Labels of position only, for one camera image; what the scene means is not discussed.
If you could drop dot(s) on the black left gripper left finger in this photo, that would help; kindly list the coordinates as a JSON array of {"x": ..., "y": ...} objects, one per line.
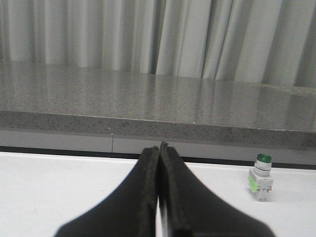
[{"x": 129, "y": 211}]

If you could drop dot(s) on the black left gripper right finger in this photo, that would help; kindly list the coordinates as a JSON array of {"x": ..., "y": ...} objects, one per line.
[{"x": 189, "y": 209}]

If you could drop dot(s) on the grey granite counter ledge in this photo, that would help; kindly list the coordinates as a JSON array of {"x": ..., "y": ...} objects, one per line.
[{"x": 71, "y": 108}]

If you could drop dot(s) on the grey pleated curtain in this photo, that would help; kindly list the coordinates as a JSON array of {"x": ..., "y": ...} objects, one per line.
[{"x": 261, "y": 41}]

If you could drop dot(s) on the green pushbutton switch white body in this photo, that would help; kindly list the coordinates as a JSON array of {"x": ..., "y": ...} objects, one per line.
[{"x": 259, "y": 179}]

